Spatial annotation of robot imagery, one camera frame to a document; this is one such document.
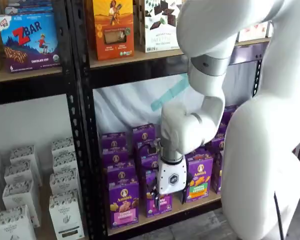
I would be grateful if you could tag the purple Annie's box green label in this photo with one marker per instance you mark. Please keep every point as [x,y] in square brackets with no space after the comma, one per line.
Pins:
[200,180]

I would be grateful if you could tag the wooden shelf board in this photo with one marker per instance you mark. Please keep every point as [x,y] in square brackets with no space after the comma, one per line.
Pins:
[177,209]
[45,212]
[139,58]
[27,76]

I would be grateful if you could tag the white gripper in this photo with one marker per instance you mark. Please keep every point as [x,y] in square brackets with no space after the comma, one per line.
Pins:
[172,177]

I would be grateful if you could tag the white Simple Mills thins box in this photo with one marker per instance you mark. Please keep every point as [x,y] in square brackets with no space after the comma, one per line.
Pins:
[160,40]

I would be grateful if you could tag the white cloth with teal logo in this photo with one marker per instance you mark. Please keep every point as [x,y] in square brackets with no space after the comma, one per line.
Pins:
[120,105]

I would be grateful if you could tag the blue Zbar box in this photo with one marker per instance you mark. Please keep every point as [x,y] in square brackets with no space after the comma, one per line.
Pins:
[27,45]
[27,10]

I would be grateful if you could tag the purple Annie's box yellow label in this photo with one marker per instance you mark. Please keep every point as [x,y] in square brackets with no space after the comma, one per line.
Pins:
[218,175]

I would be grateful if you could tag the orange Revival box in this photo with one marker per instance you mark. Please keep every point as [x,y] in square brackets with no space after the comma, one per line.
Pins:
[113,30]

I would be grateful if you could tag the purple Annie's box pink label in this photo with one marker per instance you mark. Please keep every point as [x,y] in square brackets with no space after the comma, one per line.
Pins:
[123,205]

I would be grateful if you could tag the purple Annie's snack box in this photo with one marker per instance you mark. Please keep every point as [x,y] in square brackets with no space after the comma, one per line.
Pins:
[143,133]
[113,141]
[217,143]
[145,151]
[121,172]
[228,115]
[152,165]
[115,157]
[222,128]

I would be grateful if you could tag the black metal shelf rack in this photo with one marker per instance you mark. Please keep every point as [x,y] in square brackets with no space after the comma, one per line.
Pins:
[140,75]
[27,92]

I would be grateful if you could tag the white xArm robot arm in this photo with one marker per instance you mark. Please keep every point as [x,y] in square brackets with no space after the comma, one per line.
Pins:
[260,125]

